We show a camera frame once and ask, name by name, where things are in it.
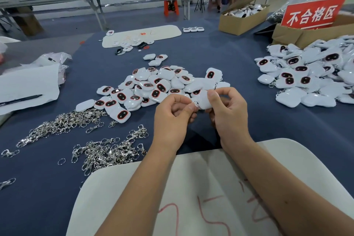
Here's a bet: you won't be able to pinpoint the person's right hand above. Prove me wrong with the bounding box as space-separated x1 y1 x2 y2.
206 86 255 151

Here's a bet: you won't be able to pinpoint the person's left hand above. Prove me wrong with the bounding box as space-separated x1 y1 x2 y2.
153 93 198 153

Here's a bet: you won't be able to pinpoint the white plastic tag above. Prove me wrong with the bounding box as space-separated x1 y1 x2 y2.
191 88 230 110

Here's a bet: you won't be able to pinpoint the person's right forearm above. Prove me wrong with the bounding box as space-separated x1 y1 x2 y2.
221 136 354 236

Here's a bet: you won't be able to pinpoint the person's left forearm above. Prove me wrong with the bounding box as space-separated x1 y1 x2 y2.
95 147 186 236

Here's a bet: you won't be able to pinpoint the white foam board red marks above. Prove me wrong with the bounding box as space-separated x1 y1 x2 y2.
66 138 354 236

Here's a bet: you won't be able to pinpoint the long white foam board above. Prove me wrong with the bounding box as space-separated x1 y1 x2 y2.
102 24 183 49

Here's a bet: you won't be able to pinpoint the open cardboard box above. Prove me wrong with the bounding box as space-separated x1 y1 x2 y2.
218 0 274 36

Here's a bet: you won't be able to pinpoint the flat brown cardboard box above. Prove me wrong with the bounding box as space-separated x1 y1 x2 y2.
271 14 354 50

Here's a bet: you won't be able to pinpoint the red plastic stool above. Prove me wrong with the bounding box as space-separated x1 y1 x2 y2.
163 0 180 18

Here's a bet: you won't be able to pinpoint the red sign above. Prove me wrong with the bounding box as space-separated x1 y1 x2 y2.
281 0 347 30

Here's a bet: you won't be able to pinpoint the white paper sheet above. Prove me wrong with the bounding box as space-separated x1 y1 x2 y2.
0 64 60 116

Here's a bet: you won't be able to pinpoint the black pen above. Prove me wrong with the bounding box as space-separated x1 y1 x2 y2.
0 94 43 107

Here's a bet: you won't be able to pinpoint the white plastic bag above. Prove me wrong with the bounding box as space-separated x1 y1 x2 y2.
0 36 21 51

